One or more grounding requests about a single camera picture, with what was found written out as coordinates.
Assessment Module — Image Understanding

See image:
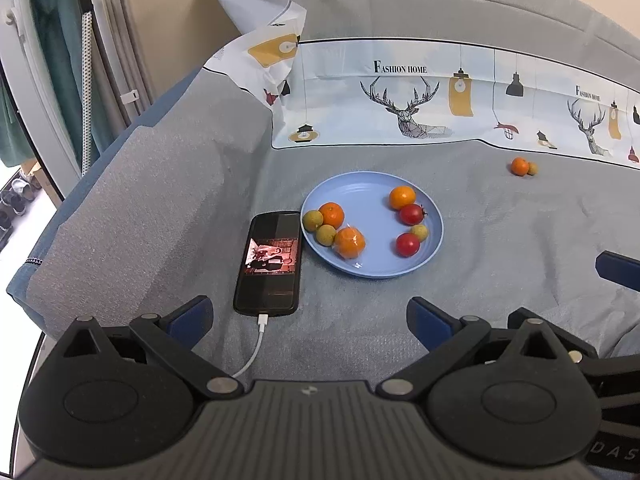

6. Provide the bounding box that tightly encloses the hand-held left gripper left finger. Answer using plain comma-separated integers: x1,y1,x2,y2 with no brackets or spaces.
60,295,246,401

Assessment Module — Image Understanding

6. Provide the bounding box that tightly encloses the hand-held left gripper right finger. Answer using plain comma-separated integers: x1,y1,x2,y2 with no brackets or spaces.
376,296,573,401

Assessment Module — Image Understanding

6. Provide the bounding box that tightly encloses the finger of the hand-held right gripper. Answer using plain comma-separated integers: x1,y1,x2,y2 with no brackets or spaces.
506,306,601,363
595,250,640,292

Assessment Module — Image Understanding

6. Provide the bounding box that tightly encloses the blue plate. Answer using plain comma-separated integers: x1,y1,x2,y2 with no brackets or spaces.
300,171,445,280

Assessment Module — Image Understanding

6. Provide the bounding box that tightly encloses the red tomato with green calyx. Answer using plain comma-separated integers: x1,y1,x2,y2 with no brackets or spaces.
398,203,429,226

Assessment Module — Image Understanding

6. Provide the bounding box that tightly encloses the black smartphone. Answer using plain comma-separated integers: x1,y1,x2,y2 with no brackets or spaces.
233,211,304,317

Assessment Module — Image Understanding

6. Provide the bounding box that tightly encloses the plastic wrapped orange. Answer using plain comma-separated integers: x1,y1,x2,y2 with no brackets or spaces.
333,226,367,261

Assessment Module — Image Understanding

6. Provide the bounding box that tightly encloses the grey printed blanket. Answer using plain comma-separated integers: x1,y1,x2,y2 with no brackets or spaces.
27,0,640,383

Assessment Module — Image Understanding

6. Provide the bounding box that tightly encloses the grey shoe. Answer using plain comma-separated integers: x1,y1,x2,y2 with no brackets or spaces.
0,177,33,216

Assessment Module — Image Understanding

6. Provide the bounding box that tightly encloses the grey curtain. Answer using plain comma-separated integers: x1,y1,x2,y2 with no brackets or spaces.
92,0,157,153

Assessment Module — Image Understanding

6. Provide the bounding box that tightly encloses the teal hanging garment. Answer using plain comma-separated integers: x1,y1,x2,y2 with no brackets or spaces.
27,0,88,171

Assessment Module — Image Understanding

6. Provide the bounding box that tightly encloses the white charging cable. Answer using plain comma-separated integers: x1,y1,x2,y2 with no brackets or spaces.
231,313,271,380

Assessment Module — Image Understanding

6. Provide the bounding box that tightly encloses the white door frame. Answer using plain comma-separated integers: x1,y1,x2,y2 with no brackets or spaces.
0,0,68,206

